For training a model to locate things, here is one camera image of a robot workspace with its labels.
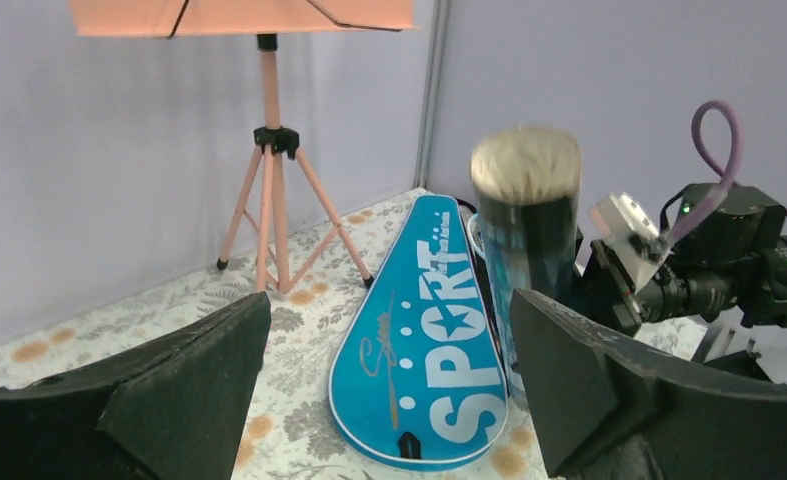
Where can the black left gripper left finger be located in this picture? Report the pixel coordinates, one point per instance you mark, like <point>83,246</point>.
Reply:
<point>171,408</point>

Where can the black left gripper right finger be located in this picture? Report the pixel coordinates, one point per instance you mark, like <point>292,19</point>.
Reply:
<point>605,406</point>

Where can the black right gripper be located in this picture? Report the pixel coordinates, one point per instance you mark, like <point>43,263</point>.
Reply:
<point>603,295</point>

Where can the black shuttlecock tube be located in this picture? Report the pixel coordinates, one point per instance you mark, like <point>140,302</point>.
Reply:
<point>527,180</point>

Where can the blue racket cover bag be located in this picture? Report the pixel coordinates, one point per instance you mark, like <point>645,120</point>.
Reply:
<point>417,382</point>

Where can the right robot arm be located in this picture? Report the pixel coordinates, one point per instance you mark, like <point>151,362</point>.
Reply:
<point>737,258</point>

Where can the floral patterned mat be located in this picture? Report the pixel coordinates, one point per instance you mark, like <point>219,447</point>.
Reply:
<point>289,432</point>

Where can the pink music stand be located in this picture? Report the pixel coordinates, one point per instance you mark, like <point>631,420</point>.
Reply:
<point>262,199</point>

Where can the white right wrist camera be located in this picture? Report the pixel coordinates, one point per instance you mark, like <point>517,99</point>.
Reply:
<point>629,232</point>

